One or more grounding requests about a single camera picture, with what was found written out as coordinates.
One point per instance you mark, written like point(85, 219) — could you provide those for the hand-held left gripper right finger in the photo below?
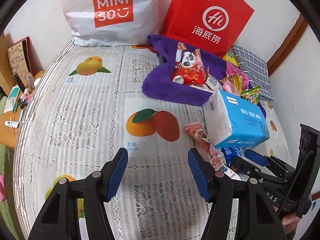
point(198, 177)

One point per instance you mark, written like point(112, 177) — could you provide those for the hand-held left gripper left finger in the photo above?
point(117, 175)

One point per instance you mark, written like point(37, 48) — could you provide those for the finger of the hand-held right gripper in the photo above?
point(256, 156)
point(243, 166)

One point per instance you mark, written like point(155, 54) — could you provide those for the blue snack packet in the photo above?
point(231, 153)

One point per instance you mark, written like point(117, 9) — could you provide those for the pink strawberry snack packet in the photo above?
point(202, 137)

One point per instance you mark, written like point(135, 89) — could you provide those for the pink white nougat packet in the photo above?
point(227, 87)

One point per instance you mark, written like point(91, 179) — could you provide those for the magenta snack bag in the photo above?
point(238, 71)

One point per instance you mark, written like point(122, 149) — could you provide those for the red snack packet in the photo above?
point(190, 76)

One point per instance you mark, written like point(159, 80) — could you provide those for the purple felt basket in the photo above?
point(162, 82)

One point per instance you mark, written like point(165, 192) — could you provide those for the panda print snack packet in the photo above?
point(188, 57)

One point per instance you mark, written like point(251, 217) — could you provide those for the person's right hand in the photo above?
point(287, 218)

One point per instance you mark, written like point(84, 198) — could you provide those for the blue tissue pack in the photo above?
point(242, 122)

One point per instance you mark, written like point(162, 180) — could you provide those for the yellow triangular snack packet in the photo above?
point(237, 81)

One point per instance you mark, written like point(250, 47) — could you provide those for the silver white snack packet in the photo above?
point(212, 82)

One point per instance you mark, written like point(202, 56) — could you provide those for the grey checked folded cloth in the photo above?
point(252, 67)

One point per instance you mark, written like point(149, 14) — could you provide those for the yellow green snack packet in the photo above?
point(228, 57)

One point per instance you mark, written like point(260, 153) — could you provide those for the green blanket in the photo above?
point(10, 192)

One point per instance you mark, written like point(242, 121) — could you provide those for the white tube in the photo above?
point(12, 123)

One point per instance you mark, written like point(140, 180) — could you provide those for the wooden nightstand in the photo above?
point(7, 135)

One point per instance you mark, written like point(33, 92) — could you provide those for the small clear bottle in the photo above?
point(30, 81)

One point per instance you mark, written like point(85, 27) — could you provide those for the teal pocket tissue pack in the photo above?
point(13, 98)

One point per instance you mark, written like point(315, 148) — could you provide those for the white plastic shopping bag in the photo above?
point(112, 30)

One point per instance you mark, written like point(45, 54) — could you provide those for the patterned box with red edge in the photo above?
point(20, 60)

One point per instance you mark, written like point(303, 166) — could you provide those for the wooden headboard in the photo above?
point(5, 65)

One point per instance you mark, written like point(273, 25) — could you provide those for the red paper bag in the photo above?
point(200, 5)

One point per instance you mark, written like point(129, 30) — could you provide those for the brown wooden door frame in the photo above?
point(287, 42)

